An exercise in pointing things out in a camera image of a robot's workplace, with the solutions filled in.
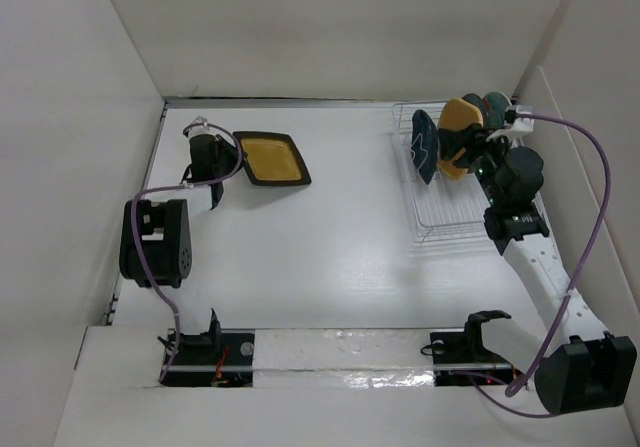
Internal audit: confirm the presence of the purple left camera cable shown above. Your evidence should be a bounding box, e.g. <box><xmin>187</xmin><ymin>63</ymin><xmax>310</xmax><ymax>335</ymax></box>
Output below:
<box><xmin>130</xmin><ymin>121</ymin><xmax>245</xmax><ymax>383</ymax></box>

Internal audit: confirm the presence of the square black yellow plate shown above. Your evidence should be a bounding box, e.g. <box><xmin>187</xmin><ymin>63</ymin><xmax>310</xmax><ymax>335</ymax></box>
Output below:
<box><xmin>233</xmin><ymin>131</ymin><xmax>312</xmax><ymax>187</ymax></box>

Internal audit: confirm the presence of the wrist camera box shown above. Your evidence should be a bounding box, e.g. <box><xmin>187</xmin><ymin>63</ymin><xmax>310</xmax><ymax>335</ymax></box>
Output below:
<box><xmin>185</xmin><ymin>116</ymin><xmax>209</xmax><ymax>139</ymax></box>
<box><xmin>486</xmin><ymin>105</ymin><xmax>534</xmax><ymax>143</ymax></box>

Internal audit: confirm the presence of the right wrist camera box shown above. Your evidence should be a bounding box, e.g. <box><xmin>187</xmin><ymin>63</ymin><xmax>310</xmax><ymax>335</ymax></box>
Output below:
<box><xmin>486</xmin><ymin>105</ymin><xmax>534</xmax><ymax>143</ymax></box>

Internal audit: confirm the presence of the white wire dish rack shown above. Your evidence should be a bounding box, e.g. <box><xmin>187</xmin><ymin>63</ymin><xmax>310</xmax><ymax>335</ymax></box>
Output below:
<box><xmin>390</xmin><ymin>100</ymin><xmax>544</xmax><ymax>246</ymax></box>

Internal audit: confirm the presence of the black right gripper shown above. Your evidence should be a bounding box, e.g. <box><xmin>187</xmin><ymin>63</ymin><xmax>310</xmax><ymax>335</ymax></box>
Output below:
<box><xmin>436</xmin><ymin>123</ymin><xmax>512</xmax><ymax>207</ymax></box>

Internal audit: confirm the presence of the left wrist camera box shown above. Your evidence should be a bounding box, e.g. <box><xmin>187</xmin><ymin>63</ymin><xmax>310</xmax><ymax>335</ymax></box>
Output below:
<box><xmin>185</xmin><ymin>116</ymin><xmax>209</xmax><ymax>139</ymax></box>

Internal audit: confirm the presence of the woven bamboo tray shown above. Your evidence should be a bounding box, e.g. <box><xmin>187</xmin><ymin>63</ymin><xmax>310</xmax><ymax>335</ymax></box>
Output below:
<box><xmin>437</xmin><ymin>98</ymin><xmax>484</xmax><ymax>181</ymax></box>

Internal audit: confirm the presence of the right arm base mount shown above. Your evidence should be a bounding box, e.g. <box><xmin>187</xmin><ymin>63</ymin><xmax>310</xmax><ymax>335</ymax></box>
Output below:
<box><xmin>420</xmin><ymin>310</ymin><xmax>521</xmax><ymax>387</ymax></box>

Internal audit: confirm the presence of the round teal red plate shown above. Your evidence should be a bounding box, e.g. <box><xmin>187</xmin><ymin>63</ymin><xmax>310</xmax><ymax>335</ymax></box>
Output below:
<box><xmin>482</xmin><ymin>91</ymin><xmax>512</xmax><ymax>131</ymax></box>

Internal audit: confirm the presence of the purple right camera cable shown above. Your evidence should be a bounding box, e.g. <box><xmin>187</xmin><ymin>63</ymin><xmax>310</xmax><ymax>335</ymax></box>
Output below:
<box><xmin>464</xmin><ymin>109</ymin><xmax>614</xmax><ymax>420</ymax></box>

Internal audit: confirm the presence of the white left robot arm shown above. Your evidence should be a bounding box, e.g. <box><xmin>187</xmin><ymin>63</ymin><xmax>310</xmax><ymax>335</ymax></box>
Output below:
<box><xmin>119</xmin><ymin>122</ymin><xmax>246</xmax><ymax>364</ymax></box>

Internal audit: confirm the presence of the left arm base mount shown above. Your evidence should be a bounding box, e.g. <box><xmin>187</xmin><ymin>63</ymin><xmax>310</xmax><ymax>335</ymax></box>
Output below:
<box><xmin>158</xmin><ymin>312</ymin><xmax>256</xmax><ymax>388</ymax></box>

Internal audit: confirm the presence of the dark blue leaf dish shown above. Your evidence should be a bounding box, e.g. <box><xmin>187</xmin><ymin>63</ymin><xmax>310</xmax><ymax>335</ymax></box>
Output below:
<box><xmin>411</xmin><ymin>109</ymin><xmax>439</xmax><ymax>185</ymax></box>

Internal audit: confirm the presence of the purple camera cable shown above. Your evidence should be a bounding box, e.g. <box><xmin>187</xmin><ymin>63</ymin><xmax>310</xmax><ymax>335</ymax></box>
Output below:
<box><xmin>130</xmin><ymin>121</ymin><xmax>245</xmax><ymax>383</ymax></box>
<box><xmin>464</xmin><ymin>109</ymin><xmax>614</xmax><ymax>420</ymax></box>

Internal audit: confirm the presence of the round grey teal plate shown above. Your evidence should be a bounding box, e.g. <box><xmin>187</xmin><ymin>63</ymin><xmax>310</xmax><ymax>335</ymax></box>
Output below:
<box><xmin>460</xmin><ymin>92</ymin><xmax>489</xmax><ymax>131</ymax></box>

